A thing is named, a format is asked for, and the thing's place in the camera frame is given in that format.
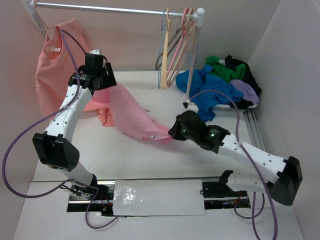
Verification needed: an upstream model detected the pink t shirt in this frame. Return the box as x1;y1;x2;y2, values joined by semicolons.
84;82;172;143

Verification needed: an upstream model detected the blue wire hanger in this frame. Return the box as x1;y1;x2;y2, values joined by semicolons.
156;11;167;89

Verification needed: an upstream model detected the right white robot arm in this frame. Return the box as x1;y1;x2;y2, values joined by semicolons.
168;110;303;206

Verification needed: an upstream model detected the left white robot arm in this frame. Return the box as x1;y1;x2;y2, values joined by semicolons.
32;49;117;200

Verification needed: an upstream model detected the blue t shirt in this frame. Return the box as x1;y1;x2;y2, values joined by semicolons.
189;65;243;122

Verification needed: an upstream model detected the salmon orange t shirt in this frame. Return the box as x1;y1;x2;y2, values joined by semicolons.
35;18;118;128

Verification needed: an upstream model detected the beige plastic hanger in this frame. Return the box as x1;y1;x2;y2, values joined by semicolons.
160;8;171;89

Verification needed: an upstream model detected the brown grey hanger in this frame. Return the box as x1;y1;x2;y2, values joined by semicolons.
155;17;187;72

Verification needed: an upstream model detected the green t shirt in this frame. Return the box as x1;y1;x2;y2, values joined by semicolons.
205;56;246;84

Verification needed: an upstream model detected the pink hanger under orange shirt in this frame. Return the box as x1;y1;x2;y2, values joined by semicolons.
31;0;56;37

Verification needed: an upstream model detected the tan plastic hanger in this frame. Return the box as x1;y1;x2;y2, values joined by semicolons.
166;7;198;88

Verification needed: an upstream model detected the pink plastic hanger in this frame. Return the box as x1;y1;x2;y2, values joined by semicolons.
165;7;197;83

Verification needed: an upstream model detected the black garment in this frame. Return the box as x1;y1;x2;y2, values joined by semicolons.
225;55;262;110

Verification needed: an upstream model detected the lavender garment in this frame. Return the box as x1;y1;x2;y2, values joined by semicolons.
230;79;259;105

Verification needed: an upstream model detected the white clothes rack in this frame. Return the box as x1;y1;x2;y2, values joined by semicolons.
22;0;205;101

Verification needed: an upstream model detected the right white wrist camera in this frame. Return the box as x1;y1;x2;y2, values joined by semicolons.
183;100;199;112

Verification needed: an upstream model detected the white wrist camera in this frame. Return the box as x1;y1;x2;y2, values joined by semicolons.
183;100;199;112
89;49;101;55

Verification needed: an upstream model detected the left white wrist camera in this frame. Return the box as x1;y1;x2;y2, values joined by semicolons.
89;49;101;55

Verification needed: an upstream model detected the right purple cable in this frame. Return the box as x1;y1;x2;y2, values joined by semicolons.
188;89;279;240

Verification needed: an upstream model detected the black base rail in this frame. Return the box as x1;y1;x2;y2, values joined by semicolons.
61;178;251;217

